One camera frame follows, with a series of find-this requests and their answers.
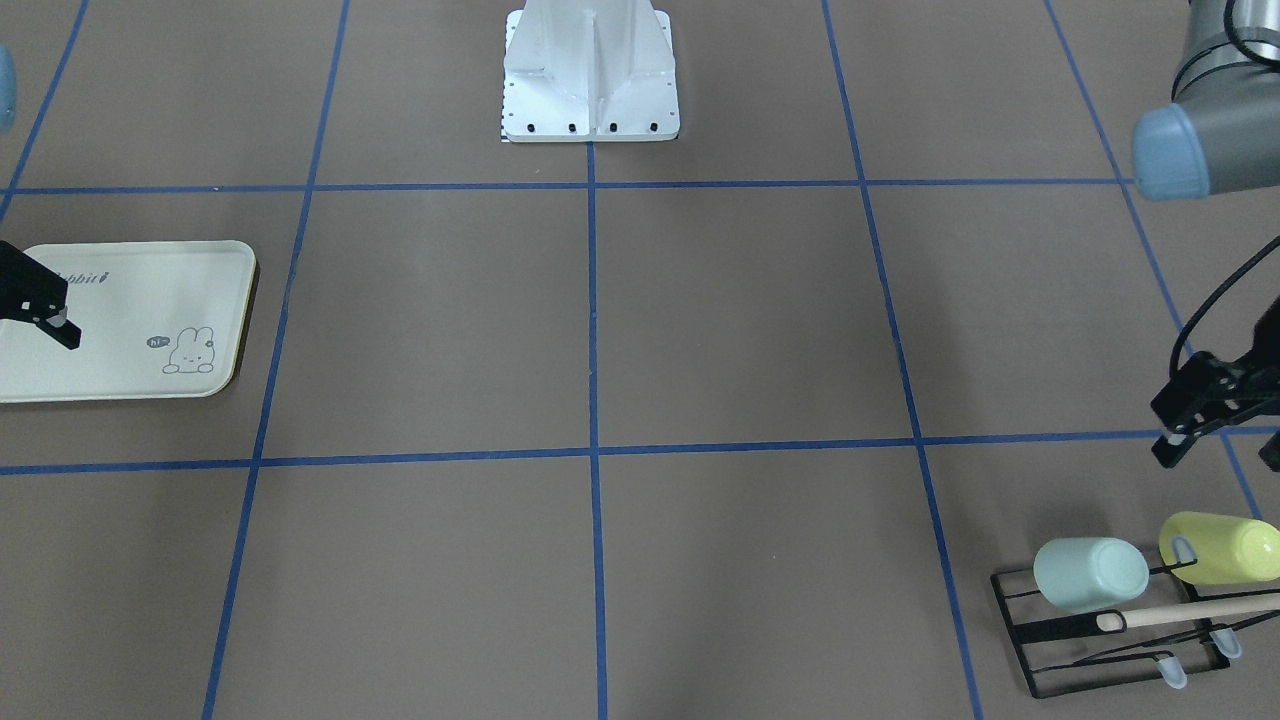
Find cream rabbit tray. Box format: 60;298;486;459
1;240;257;404

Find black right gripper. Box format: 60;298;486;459
1;241;82;350

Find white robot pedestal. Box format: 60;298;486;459
500;1;681;143

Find yellow cup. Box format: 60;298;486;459
1158;511;1279;585

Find pale green cup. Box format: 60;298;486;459
1032;537;1149;614

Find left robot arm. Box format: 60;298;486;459
1132;1;1279;468

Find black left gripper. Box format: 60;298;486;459
1151;301;1279;469

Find black wire cup rack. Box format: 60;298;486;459
989;536;1277;700

